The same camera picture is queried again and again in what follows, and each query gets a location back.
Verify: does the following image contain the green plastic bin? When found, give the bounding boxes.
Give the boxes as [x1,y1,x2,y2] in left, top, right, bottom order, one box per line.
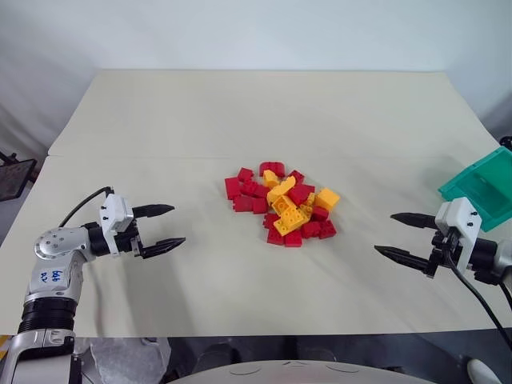
[438,146,512,234]

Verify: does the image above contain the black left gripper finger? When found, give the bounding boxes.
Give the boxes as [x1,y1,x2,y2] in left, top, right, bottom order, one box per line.
[139,237,187,259]
[133,203,177,220]

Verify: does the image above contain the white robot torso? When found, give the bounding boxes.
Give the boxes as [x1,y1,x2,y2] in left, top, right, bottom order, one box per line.
[166,358,445,384]

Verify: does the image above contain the black metal stand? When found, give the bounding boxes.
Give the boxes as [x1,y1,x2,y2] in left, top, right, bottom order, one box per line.
[0,150,39,202]

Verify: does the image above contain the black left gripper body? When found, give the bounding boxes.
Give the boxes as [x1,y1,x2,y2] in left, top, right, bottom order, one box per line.
[113,218,146,260]

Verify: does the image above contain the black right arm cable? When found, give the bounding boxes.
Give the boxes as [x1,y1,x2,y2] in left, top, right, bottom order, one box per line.
[446,239,512,351]

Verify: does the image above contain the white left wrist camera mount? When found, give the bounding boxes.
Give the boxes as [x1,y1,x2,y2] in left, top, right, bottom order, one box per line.
[98,194,135,258]

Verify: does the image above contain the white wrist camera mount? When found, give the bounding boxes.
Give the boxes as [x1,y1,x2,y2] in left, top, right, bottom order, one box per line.
[434,196,480,274]
[98,194,135,258]

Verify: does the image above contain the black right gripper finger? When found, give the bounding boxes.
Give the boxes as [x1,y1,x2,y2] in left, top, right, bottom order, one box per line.
[390,212,439,230]
[374,245,432,274]

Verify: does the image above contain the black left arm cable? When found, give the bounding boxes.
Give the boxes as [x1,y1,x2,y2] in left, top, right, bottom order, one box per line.
[58,185,116,230]

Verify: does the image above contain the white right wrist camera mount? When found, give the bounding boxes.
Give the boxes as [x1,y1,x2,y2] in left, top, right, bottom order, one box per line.
[434,196,480,274]

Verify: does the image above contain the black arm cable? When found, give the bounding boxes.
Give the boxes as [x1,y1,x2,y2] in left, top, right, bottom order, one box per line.
[58,185,116,230]
[446,239,512,351]

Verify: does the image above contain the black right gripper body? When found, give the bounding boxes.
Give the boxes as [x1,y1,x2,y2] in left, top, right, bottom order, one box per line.
[423,226,460,280]

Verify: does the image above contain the crumpled clear plastic sheet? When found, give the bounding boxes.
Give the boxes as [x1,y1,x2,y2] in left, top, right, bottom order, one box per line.
[88,337,172,384]

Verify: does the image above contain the white rounded object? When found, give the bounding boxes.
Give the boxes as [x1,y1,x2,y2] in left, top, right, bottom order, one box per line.
[466,358,502,384]

